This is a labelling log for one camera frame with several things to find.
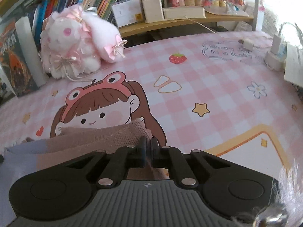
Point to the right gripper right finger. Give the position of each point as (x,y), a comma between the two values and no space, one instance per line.
(172,159)

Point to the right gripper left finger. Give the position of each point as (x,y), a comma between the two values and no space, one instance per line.
(124,158)

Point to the purple and pink sweater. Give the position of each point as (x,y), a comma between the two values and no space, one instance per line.
(32,156)

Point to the pink checkered desk mat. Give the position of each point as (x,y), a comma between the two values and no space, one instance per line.
(203,91)

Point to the pink white plush bunny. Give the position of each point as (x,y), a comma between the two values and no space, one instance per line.
(76,41)

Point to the white usb adapter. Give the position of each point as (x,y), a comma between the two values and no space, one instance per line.
(247,44)

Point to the white flat box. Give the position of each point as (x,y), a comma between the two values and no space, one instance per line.
(191,12)

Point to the white calendar card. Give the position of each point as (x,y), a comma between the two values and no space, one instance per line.
(127,12)

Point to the white charger plug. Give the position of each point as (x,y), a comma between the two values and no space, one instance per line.
(275,58)

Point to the Harry Potter book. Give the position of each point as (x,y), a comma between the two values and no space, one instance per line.
(20,63)

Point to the stack of books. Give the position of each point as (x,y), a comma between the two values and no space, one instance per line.
(293,72)

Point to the white shelf unit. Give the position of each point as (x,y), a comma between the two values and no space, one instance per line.
(9,6)

